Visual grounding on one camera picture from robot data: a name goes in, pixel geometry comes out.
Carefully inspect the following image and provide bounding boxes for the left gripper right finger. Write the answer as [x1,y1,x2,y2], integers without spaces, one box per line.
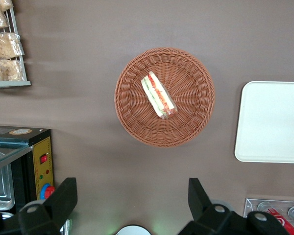
[177,177,291,235]

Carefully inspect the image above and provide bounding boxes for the tray with packaged snacks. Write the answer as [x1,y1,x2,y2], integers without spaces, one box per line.
[0,0,32,89]

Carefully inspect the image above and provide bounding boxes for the black glass food warmer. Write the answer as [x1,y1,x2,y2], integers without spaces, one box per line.
[0,125,56,218]

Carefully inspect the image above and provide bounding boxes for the brown round wicker basket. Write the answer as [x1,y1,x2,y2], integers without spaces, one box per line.
[114,47,216,148]

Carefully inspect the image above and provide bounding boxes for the beige plastic tray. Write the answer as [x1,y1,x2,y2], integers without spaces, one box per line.
[234,81,294,164]

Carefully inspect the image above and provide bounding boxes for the triangle sandwich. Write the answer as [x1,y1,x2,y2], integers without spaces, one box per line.
[140,70,178,120]

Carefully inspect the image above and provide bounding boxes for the steel warmer pan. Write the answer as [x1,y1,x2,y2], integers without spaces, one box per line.
[0,151,15,211]

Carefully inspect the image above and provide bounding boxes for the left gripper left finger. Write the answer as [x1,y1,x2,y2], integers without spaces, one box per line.
[0,177,78,235]

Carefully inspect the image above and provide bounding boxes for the clear acrylic bottle rack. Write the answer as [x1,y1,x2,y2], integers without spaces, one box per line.
[243,197,294,235]

